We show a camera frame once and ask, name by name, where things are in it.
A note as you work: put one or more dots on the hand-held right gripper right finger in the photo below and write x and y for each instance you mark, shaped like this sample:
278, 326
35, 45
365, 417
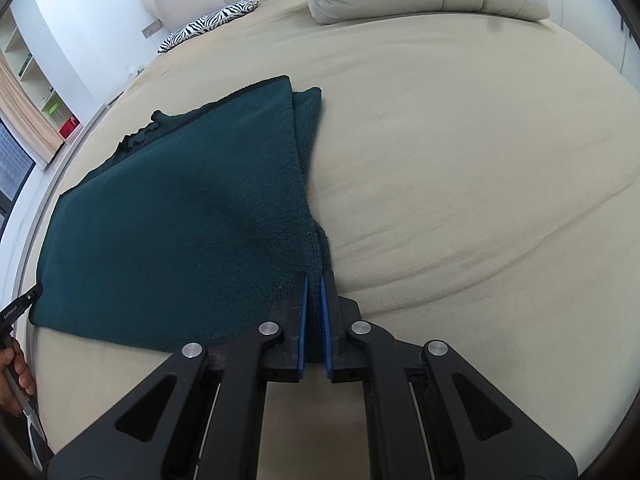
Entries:
326, 340

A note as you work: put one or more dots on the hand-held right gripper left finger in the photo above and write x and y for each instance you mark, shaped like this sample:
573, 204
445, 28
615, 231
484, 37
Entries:
302, 335

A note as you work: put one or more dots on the dark green knit sweater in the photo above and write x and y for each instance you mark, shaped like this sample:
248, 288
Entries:
175, 220

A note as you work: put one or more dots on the person's left hand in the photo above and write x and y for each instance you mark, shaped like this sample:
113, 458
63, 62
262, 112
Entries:
17, 375

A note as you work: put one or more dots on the dark framed window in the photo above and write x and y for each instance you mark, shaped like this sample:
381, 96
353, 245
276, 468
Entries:
12, 165

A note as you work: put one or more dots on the white window sill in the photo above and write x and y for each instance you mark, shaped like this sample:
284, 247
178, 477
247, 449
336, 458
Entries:
60, 160

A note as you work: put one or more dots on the red box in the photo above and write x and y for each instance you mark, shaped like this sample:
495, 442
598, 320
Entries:
70, 127

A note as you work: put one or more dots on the beige bed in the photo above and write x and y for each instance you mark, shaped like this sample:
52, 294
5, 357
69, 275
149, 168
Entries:
450, 185

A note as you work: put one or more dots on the beige curtain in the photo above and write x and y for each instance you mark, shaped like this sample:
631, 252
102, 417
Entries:
30, 110

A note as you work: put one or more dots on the green container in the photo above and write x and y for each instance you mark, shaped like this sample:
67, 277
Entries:
51, 108

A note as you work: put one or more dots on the zebra print pillow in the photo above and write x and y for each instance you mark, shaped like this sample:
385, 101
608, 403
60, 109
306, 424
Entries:
210, 22

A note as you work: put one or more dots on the white wardrobe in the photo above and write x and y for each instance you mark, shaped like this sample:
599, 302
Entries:
600, 10

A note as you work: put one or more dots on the white wall shelf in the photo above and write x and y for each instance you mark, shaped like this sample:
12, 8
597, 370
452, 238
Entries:
35, 60

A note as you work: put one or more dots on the wall socket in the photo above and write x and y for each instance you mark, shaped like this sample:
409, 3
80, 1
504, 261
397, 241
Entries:
151, 30

